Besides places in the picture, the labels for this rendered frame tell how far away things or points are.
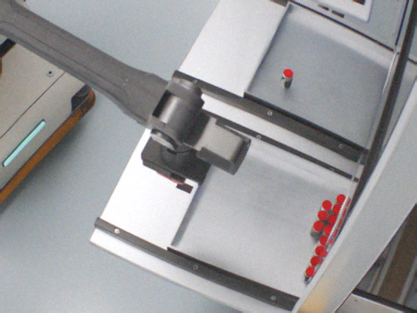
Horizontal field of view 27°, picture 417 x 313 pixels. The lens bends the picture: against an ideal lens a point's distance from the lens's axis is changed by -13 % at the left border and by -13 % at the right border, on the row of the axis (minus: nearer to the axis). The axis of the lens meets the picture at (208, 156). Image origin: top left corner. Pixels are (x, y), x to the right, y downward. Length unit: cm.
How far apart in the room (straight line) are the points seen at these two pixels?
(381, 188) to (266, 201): 74
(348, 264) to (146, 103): 35
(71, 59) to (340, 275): 49
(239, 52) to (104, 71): 68
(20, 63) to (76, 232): 53
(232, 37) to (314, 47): 17
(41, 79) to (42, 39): 133
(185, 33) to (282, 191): 128
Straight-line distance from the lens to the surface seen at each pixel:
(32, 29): 123
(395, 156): 96
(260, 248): 172
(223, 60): 188
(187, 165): 143
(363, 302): 139
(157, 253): 168
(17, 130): 250
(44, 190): 271
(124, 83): 126
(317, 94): 187
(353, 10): 211
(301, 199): 176
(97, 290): 260
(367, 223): 112
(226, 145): 132
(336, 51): 194
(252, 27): 193
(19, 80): 257
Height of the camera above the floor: 249
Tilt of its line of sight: 64 degrees down
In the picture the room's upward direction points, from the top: 10 degrees clockwise
